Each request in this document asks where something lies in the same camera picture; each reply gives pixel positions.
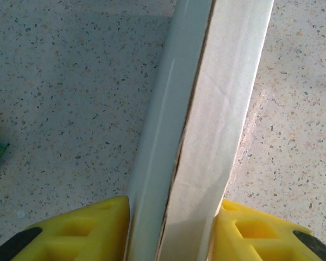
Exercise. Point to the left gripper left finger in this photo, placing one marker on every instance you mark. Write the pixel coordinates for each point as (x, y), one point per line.
(84, 233)

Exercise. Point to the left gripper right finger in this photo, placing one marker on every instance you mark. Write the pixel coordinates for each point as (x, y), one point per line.
(255, 239)

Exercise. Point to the white paper box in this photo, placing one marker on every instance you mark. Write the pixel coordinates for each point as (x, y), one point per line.
(206, 108)

